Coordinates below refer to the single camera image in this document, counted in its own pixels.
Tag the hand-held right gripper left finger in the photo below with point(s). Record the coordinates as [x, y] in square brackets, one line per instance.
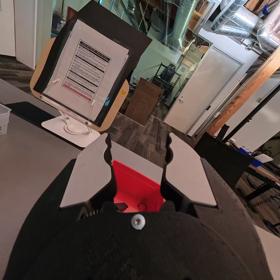
[87, 175]

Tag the black metal shelf rack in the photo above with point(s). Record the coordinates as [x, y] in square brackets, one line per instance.
[167, 76]

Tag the clear plastic bin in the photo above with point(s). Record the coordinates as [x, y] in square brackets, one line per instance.
[4, 120]

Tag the instruction board stand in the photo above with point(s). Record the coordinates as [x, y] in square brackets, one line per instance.
[91, 65]

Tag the red plastic bin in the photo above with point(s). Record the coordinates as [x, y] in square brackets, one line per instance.
[135, 183]

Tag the wooden post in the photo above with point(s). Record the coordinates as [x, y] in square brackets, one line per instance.
[247, 91]

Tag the brown cardboard box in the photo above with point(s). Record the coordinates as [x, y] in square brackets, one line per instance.
[142, 102]

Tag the yellow smiley sticker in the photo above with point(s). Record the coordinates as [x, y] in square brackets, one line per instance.
[123, 92]

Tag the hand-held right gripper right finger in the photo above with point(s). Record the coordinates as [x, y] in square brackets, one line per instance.
[188, 175]

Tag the blue plastic bin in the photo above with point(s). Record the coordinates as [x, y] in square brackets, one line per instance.
[253, 163]

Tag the black floor pole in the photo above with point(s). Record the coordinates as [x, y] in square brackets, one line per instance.
[251, 113]

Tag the white door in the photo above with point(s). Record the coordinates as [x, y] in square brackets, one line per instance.
[203, 91]

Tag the silver spiral duct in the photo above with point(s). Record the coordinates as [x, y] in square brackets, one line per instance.
[240, 19]

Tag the wooden work desk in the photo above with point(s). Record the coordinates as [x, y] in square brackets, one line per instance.
[264, 175]

